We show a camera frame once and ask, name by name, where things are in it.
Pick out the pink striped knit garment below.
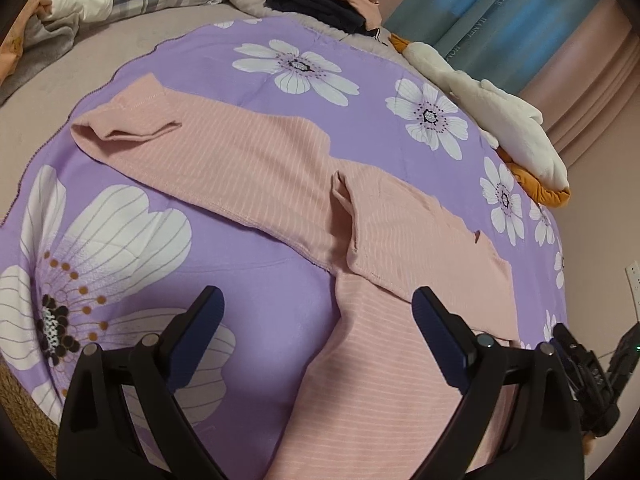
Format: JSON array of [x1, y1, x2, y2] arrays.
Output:
[[72, 75, 518, 479]]

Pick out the dark navy folded clothes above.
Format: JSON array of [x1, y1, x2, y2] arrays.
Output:
[[265, 0, 378, 37]]

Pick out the right hand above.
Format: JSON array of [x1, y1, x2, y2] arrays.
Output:
[[582, 432, 596, 456]]

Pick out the purple floral bed sheet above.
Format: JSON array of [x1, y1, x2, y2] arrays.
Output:
[[1, 18, 566, 479]]

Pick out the white goose plush toy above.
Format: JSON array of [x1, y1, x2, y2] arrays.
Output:
[[390, 34, 570, 208]]

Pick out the pink curtain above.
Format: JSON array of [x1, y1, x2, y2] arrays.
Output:
[[520, 0, 639, 166]]

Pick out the teal blue curtain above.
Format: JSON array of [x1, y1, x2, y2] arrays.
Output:
[[385, 0, 600, 93]]

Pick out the white wall socket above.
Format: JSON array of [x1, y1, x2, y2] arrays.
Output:
[[625, 261, 640, 318]]

